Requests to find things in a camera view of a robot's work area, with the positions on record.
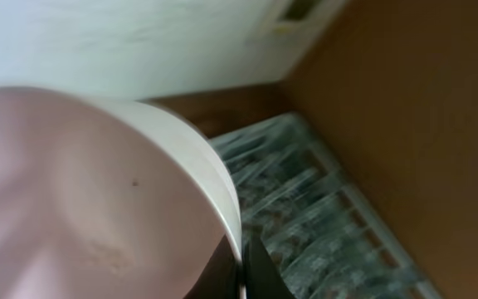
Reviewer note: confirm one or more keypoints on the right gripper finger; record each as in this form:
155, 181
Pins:
261, 277

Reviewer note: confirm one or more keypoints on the pink bowl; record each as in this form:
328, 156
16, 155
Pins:
111, 200

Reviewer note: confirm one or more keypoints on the grey dishwasher rack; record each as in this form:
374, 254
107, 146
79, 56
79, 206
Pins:
320, 231

